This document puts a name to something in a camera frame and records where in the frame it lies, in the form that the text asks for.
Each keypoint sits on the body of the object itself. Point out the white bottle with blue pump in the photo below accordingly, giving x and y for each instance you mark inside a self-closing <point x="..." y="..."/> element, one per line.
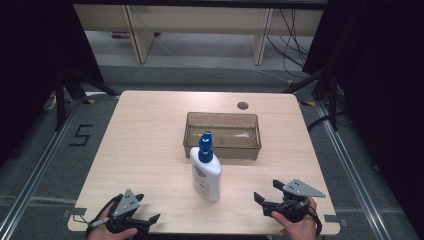
<point x="206" y="178"/>

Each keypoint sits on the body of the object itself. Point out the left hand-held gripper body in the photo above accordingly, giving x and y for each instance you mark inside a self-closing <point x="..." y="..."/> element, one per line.
<point x="126" y="204"/>

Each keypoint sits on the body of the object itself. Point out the black metal stand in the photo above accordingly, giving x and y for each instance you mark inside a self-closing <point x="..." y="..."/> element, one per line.
<point x="332" y="100"/>
<point x="60" y="100"/>

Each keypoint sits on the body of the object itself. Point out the round grey table grommet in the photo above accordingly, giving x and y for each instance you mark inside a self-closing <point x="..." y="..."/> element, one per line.
<point x="242" y="105"/>

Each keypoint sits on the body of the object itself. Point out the metal floor rail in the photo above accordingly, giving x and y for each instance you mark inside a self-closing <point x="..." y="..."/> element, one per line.
<point x="36" y="170"/>
<point x="353" y="170"/>

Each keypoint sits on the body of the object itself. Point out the person's right hand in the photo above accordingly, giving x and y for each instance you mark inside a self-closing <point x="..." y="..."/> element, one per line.
<point x="301" y="230"/>

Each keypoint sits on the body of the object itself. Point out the clear brown plastic container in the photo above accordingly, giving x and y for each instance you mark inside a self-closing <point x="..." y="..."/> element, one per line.
<point x="233" y="136"/>

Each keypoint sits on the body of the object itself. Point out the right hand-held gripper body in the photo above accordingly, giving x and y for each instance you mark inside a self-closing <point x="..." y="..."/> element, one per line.
<point x="301" y="190"/>

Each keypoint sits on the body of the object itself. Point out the black curtain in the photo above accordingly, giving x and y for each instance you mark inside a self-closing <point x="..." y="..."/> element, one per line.
<point x="30" y="66"/>
<point x="383" y="83"/>

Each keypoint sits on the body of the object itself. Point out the small pink object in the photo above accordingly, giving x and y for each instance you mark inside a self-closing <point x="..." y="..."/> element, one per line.
<point x="120" y="34"/>

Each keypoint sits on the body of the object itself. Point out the person's left hand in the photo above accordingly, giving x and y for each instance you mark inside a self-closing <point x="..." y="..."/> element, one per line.
<point x="103" y="233"/>

